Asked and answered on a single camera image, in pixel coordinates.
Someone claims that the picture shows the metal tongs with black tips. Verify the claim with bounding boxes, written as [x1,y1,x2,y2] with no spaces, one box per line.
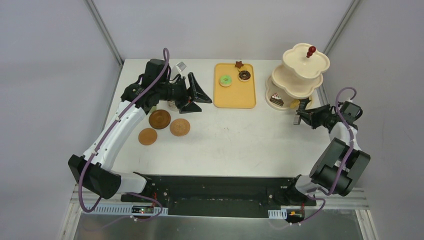
[293,98,314,126]

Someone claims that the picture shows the green frosted donut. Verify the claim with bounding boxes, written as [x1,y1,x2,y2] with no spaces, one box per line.
[218,74,233,88]

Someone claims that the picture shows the chocolate cake slice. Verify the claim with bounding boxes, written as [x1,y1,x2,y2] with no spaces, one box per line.
[269,92,284,107]

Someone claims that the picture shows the chocolate sprinkled donut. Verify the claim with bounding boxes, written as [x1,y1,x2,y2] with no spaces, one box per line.
[237,70,252,82]

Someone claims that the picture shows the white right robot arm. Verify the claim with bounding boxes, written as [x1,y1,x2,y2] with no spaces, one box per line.
[283,99,371,205]

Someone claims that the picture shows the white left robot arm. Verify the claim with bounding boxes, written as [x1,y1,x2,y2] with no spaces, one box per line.
[68,58,213,203]

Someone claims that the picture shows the floral mug with green inside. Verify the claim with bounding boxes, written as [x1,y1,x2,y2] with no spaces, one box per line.
[167,101,178,112]

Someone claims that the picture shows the light woven round coaster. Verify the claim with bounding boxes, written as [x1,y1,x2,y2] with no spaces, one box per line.
[169,118,191,137]

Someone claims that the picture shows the dark brown wooden coaster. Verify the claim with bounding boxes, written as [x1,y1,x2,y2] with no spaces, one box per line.
[148,109,171,130]

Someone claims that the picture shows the yellow plastic tray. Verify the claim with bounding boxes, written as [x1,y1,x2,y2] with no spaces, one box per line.
[213,63,257,109]

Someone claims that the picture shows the cream three-tier cake stand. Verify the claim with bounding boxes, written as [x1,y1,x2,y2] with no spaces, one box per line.
[265,43,331,111]

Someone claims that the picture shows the star-shaped chocolate cookie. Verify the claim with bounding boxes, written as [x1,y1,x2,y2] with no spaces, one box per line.
[234,60,244,69]

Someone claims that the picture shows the orange round coaster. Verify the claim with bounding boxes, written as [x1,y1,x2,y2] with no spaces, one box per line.
[138,128,158,146]

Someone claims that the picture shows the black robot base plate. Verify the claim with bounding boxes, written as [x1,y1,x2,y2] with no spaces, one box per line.
[140,175,317,218]

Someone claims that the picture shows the right white slotted cable duct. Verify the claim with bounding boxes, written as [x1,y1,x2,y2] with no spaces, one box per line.
[267,208,288,220]

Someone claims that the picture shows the right aluminium frame post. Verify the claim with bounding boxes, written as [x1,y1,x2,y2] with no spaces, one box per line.
[323,0,362,56]

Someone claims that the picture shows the aluminium frame post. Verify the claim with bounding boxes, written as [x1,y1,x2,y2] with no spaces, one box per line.
[323,0,362,56]
[84,0,124,68]

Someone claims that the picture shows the left aluminium frame post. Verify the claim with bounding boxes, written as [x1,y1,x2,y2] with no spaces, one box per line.
[84,0,124,68]

